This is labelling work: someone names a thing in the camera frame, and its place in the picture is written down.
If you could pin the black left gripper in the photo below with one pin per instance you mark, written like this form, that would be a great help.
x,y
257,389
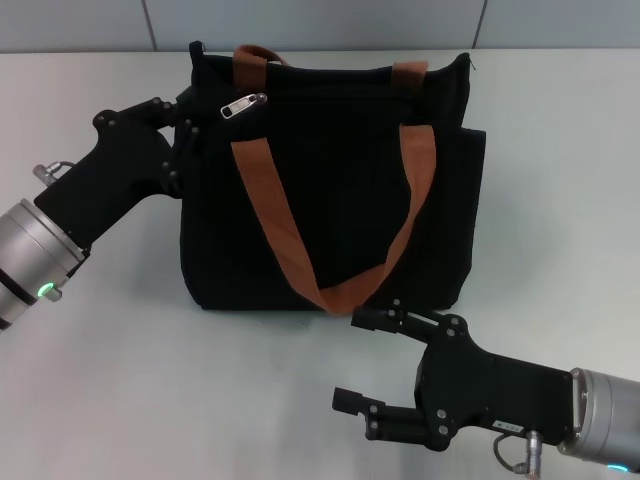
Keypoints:
x,y
115,160

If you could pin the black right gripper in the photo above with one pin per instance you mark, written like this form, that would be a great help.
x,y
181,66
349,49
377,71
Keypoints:
x,y
490,390

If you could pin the silver metal zipper pull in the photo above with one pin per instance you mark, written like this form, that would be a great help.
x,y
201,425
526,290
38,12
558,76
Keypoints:
x,y
240,106

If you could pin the right robot arm silver white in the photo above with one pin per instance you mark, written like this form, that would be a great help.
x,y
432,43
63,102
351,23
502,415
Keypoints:
x,y
610,415

